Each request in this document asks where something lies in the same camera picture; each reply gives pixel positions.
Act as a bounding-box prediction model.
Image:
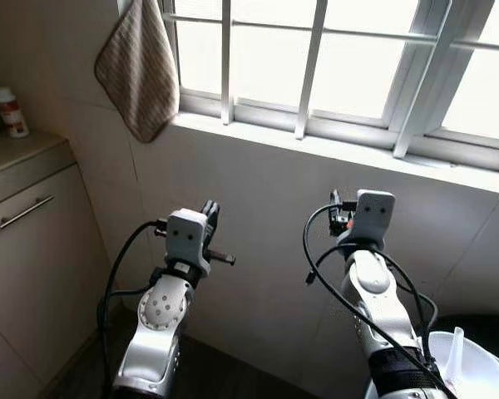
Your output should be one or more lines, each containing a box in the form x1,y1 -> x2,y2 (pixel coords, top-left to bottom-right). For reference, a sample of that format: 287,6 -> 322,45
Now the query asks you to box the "beige kitchen cabinet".
0,133 -> 114,399

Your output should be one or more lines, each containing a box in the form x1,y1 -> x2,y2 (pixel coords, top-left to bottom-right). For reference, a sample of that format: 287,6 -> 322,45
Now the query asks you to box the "white barred window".
116,0 -> 499,175

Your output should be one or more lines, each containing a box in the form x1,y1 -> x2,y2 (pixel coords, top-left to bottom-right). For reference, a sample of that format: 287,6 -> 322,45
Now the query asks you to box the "brown striped cloth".
94,0 -> 181,144

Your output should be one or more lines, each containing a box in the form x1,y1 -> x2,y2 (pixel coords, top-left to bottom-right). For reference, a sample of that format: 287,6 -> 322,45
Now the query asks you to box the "white ceramic spoon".
442,326 -> 468,397

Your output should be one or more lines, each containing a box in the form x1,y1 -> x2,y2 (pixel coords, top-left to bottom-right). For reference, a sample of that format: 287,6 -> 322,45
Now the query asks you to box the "small white bowl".
362,331 -> 499,399

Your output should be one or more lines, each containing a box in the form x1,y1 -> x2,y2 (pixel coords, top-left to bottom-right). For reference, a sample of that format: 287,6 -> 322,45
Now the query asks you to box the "white bottle red label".
0,87 -> 30,140

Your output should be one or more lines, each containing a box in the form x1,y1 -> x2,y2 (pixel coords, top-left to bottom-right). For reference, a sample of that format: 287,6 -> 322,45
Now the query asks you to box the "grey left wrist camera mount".
164,208 -> 213,275

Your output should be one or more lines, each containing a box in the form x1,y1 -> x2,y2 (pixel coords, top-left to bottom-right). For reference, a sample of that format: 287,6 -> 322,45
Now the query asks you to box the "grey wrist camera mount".
347,190 -> 397,254
164,208 -> 213,275

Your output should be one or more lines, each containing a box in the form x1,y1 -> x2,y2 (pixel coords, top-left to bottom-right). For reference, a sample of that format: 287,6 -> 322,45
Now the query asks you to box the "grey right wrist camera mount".
347,190 -> 397,254

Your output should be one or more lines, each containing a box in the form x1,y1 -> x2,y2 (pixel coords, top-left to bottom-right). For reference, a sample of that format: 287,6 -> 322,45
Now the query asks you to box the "metal cabinet bar handle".
0,195 -> 56,230

